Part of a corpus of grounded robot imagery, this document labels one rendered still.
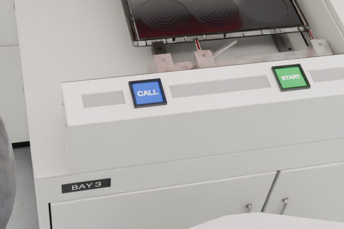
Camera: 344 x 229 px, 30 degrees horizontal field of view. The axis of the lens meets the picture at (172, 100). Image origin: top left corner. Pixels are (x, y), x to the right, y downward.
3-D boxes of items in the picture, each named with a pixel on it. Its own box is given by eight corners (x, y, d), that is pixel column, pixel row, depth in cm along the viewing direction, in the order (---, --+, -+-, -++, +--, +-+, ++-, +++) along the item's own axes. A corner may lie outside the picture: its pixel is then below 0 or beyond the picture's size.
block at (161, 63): (151, 64, 124) (152, 53, 122) (168, 63, 125) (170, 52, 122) (160, 96, 119) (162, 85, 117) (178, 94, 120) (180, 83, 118)
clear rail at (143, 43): (131, 44, 126) (131, 39, 125) (308, 28, 134) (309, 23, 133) (132, 49, 125) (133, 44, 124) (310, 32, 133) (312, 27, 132)
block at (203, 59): (191, 61, 126) (193, 50, 123) (208, 59, 126) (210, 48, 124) (201, 91, 121) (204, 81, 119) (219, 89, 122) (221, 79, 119)
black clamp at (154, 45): (151, 49, 126) (152, 40, 124) (162, 48, 127) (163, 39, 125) (154, 62, 124) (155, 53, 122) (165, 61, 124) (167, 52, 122)
